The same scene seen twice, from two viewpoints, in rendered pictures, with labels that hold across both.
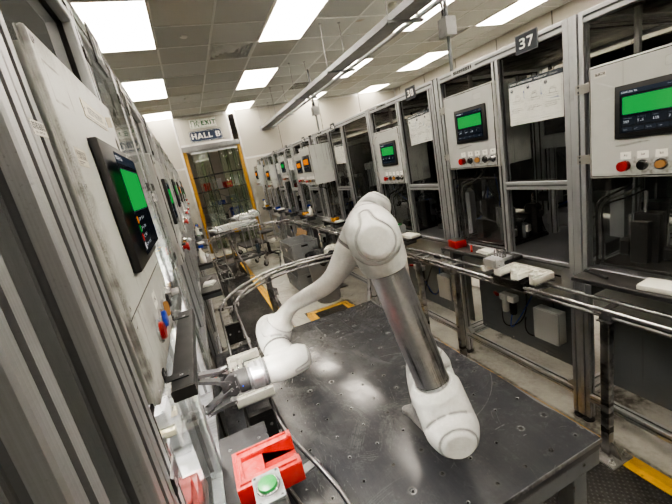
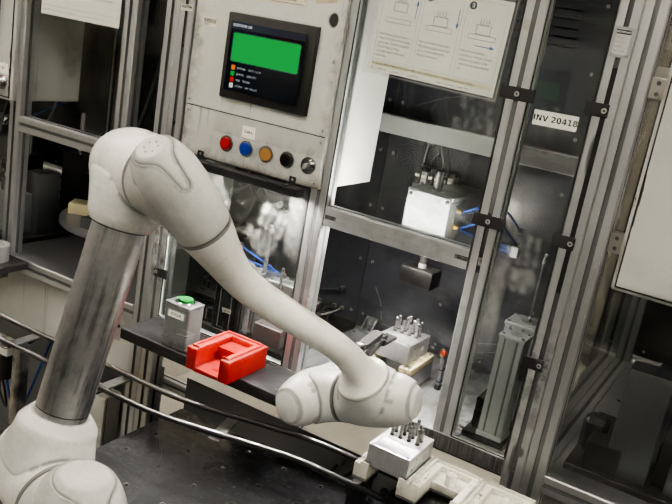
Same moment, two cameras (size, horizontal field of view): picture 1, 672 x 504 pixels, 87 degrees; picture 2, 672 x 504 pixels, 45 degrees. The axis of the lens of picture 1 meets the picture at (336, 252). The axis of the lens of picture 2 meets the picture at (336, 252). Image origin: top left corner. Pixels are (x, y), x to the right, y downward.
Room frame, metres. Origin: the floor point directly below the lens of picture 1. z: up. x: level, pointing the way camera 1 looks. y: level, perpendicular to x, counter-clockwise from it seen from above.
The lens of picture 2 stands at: (2.24, -0.79, 1.74)
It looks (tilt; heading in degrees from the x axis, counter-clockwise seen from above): 15 degrees down; 138
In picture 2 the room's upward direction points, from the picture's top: 10 degrees clockwise
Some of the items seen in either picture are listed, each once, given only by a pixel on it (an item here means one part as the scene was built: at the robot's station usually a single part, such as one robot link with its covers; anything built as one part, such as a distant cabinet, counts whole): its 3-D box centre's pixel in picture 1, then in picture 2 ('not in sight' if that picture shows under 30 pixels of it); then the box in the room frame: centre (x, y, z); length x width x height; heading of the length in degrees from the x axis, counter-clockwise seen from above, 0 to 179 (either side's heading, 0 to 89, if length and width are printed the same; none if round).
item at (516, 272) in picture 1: (515, 275); not in sight; (1.84, -0.95, 0.84); 0.37 x 0.14 x 0.10; 20
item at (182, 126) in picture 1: (203, 129); not in sight; (9.09, 2.52, 2.96); 1.23 x 0.08 x 0.68; 110
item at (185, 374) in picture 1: (182, 340); (239, 171); (0.63, 0.32, 1.37); 0.36 x 0.04 x 0.04; 20
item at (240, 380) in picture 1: (235, 382); not in sight; (1.04, 0.40, 1.01); 0.09 x 0.07 x 0.08; 110
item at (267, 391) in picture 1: (249, 379); (443, 499); (1.32, 0.45, 0.84); 0.36 x 0.14 x 0.10; 20
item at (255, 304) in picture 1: (240, 285); not in sight; (5.57, 1.62, 0.01); 5.85 x 0.59 x 0.01; 20
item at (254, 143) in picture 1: (331, 161); not in sight; (10.14, -0.37, 1.65); 4.64 x 0.08 x 3.30; 110
